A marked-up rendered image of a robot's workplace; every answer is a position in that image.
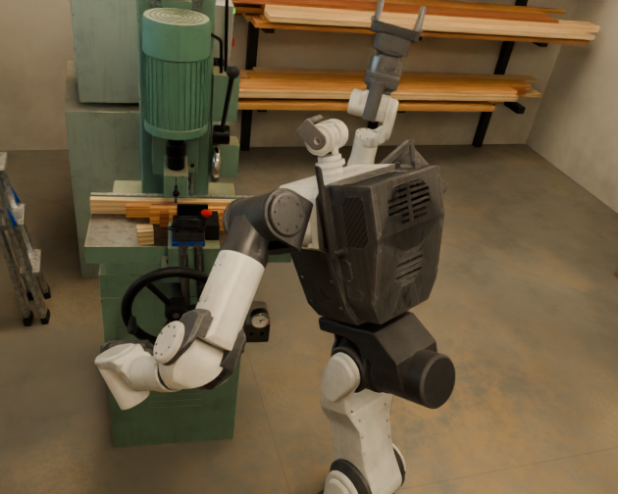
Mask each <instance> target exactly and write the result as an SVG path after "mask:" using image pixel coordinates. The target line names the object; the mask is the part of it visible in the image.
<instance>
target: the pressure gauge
mask: <svg viewBox="0 0 618 494"><path fill-rule="evenodd" d="M250 323H251V325H252V326H253V327H256V328H263V327H265V326H267V325H268V324H269V323H270V316H269V312H268V311H267V310H266V309H263V308H258V309H255V310H253V311H252V312H251V313H250Z"/></svg>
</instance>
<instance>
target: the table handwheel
mask: <svg viewBox="0 0 618 494"><path fill-rule="evenodd" d="M168 277H186V278H191V279H194V280H197V281H199V282H201V283H203V284H206V282H207V280H208V277H209V274H207V273H205V272H202V271H199V270H196V269H192V268H186V267H167V268H161V269H158V270H155V271H152V272H148V273H147V274H145V275H143V276H141V277H140V278H138V279H137V280H136V281H135V282H134V283H133V284H132V285H131V286H130V287H129V289H128V290H127V292H126V293H125V295H124V298H123V301H122V306H121V313H122V318H123V321H124V324H125V326H126V327H127V328H128V324H129V318H130V317H131V316H132V311H131V307H132V302H133V300H134V298H135V296H136V295H137V293H138V292H139V291H140V290H141V289H142V288H144V287H145V286H146V287H147V288H148V289H149V290H150V291H152V292H153V293H154V294H155V295H156V296H157V297H158V298H159V299H160V300H161V301H162V302H163V303H164V304H165V317H166V319H167V321H166V323H165V325H164V327H165V326H166V325H167V324H169V323H170V322H172V321H179V320H180V318H181V317H182V315H183V314H185V313H187V312H189V311H192V310H194V309H195V308H196V305H197V304H193V305H187V304H186V301H185V300H184V299H182V293H181V288H180V282H172V283H170V299H169V298H168V297H167V296H165V295H164V294H163V293H162V292H161V291H160V290H159V289H158V288H157V287H156V286H154V285H153V284H152V282H154V281H156V280H159V279H163V278H168ZM164 327H163V328H164ZM133 336H134V337H136V338H137V339H139V340H145V339H146V340H149V341H150V342H151V343H152V344H153V345H155V342H156V339H157V337H156V336H153V335H151V334H149V333H147V332H145V331H144V330H143V329H141V328H140V327H139V326H137V331H136V333H135V334H133Z"/></svg>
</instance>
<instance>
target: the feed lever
mask: <svg viewBox="0 0 618 494"><path fill-rule="evenodd" d="M226 73H227V76H228V77H229V83H228V88H227V94H226V100H225V105H224V110H223V116H222V121H221V124H214V125H213V143H214V144H229V143H230V127H229V126H228V125H226V120H227V115H228V110H229V105H230V101H231V96H232V87H233V81H234V79H235V78H237V77H238V76H239V68H238V66H236V65H230V66H228V67H227V70H226Z"/></svg>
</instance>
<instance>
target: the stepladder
mask: <svg viewBox="0 0 618 494"><path fill-rule="evenodd" d="M7 163H8V153H7V152H0V213H1V214H2V216H3V217H2V221H1V219H0V246H1V249H2V252H3V255H4V258H5V261H6V264H7V267H8V271H9V274H10V277H11V279H12V282H13V285H14V288H15V291H16V294H17V297H18V300H19V303H20V306H21V309H22V312H23V315H24V319H23V323H24V326H31V323H32V320H33V312H32V311H30V310H29V307H28V304H27V301H26V296H25V294H24V290H23V287H22V284H21V281H20V278H22V279H23V280H24V283H25V286H26V294H27V298H28V300H29V301H30V300H34V302H35V305H36V308H37V310H38V312H39V315H40V320H41V323H42V324H48V323H49V319H50V311H49V309H47V307H46V304H45V301H44V298H45V299H48V298H51V293H50V288H49V285H48V284H47V283H46V280H45V277H44V275H43V272H42V269H41V258H42V252H41V249H35V250H34V248H33V245H32V242H31V239H30V237H29V234H28V231H27V228H26V224H25V218H26V204H18V203H19V202H21V201H20V199H19V197H18V195H17V194H16V192H15V190H14V189H13V187H12V185H11V182H10V179H9V178H8V175H7V172H6V169H7ZM4 189H5V190H4ZM5 191H6V192H7V195H8V197H9V200H10V203H11V204H10V203H9V201H8V198H7V195H6V192H5ZM19 229H20V230H21V233H22V235H23V238H24V241H25V244H26V247H25V245H24V242H23V239H22V237H21V234H20V231H19ZM4 230H7V231H8V234H9V237H10V240H11V243H12V246H13V249H14V252H15V255H16V259H17V262H18V265H19V268H20V277H19V275H18V272H17V268H16V265H15V262H14V259H13V256H12V253H11V250H10V246H9V243H8V240H7V237H6V234H5V231H4ZM26 248H27V250H26ZM36 277H38V279H39V282H40V285H41V288H42V290H43V295H44V298H43V296H42V293H41V290H40V287H39V285H38V282H37V279H36Z"/></svg>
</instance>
